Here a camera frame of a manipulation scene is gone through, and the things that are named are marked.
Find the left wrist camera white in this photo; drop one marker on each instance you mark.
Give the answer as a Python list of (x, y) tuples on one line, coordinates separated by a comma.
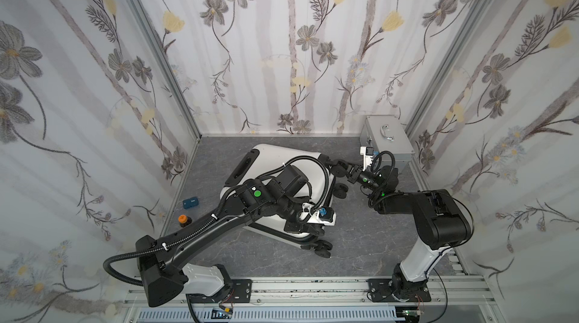
[(324, 215)]

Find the white hard-shell suitcase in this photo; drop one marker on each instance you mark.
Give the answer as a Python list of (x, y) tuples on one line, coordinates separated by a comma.
[(288, 176)]

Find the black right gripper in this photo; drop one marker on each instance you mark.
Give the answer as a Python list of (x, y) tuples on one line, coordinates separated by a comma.
[(354, 174)]

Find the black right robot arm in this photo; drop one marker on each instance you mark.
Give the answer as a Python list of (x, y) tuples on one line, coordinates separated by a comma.
[(440, 223)]

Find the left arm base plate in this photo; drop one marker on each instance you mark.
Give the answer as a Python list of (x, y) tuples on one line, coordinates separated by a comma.
[(236, 291)]

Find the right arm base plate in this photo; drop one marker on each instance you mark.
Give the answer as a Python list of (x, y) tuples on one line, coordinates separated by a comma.
[(384, 290)]

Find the aluminium mounting rail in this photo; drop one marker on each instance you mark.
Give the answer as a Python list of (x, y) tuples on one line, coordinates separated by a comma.
[(354, 291)]

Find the silver aluminium case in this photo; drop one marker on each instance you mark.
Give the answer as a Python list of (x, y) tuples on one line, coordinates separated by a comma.
[(386, 133)]

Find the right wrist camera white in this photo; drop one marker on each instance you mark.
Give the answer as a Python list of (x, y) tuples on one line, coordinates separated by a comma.
[(368, 154)]

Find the orange-capped amber bottle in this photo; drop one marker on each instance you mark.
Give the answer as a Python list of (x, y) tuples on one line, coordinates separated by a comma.
[(184, 220)]

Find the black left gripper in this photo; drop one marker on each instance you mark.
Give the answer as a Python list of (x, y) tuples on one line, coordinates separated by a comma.
[(298, 224)]

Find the white slotted cable duct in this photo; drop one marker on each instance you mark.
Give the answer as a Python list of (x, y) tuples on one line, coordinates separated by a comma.
[(274, 314)]

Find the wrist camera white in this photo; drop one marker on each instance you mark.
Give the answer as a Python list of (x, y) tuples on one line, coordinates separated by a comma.
[(324, 215), (368, 154)]

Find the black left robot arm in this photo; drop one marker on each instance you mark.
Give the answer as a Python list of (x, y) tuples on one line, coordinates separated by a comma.
[(160, 266)]

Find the blue pill box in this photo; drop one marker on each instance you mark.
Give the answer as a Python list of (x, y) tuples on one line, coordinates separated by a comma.
[(190, 203)]

